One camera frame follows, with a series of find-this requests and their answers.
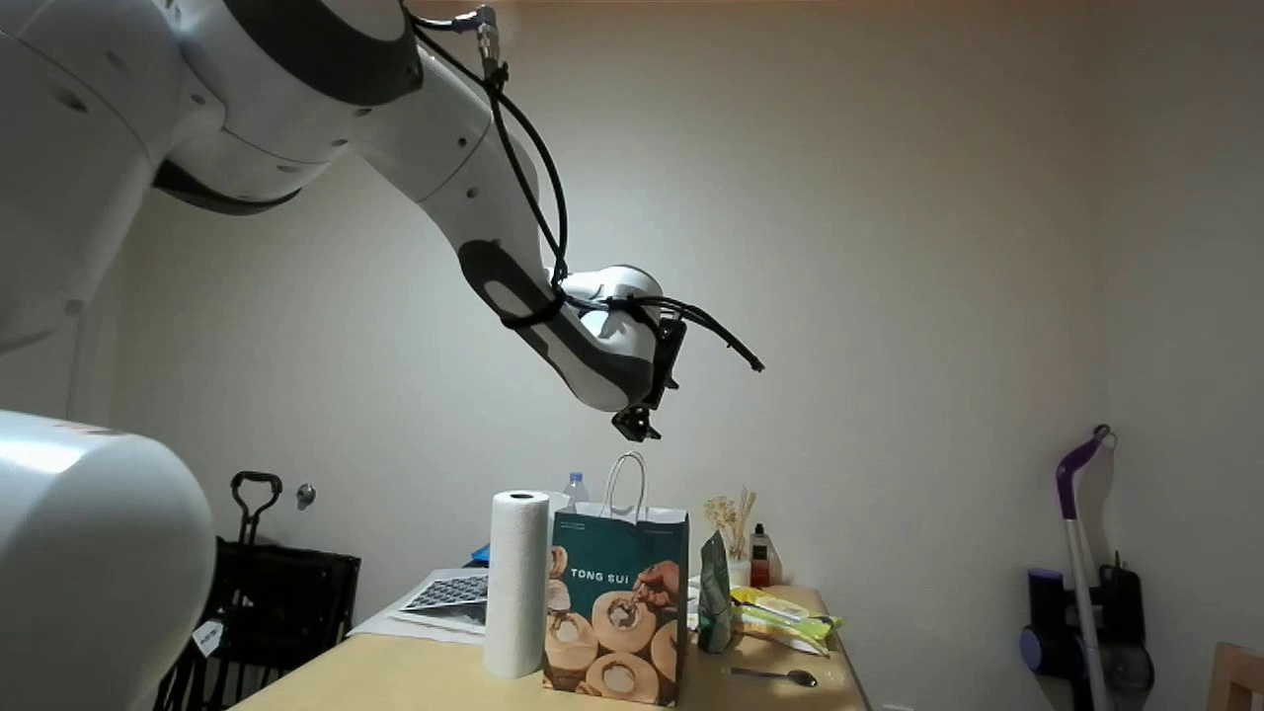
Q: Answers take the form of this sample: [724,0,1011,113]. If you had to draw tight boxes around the purple stick vacuum cleaner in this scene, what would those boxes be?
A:
[1015,420,1160,711]

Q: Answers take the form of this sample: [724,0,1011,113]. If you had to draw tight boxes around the green printed paper bag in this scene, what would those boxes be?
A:
[541,446,697,711]

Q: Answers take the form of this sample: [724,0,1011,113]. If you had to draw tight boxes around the dark green pouch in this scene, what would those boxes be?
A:
[697,530,739,659]

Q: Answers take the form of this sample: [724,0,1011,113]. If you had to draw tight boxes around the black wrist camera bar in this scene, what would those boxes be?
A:
[644,302,693,414]

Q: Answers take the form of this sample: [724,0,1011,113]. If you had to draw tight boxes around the yellow green snack packet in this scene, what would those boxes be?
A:
[726,584,844,657]

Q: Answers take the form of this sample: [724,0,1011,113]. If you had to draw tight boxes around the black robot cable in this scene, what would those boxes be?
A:
[394,0,772,375]

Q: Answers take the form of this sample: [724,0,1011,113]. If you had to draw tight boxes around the reed sticks in cup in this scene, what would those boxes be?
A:
[705,487,761,593]

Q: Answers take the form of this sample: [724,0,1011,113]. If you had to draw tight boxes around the small red bottle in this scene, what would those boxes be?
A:
[745,521,780,593]

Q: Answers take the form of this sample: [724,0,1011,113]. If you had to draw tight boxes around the white tag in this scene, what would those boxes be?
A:
[188,616,232,659]

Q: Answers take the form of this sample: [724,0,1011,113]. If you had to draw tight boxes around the wooden chair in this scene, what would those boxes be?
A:
[1206,634,1264,711]

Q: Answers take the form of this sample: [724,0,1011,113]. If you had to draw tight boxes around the dark metal spoon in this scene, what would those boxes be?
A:
[726,659,823,692]

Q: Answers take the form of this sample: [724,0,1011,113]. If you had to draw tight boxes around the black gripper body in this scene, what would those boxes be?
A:
[610,400,664,438]

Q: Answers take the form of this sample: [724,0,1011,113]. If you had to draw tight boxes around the white paper towel roll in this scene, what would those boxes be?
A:
[482,487,553,683]

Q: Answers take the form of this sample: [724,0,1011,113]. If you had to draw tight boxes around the black white keyboard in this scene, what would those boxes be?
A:
[398,567,494,622]

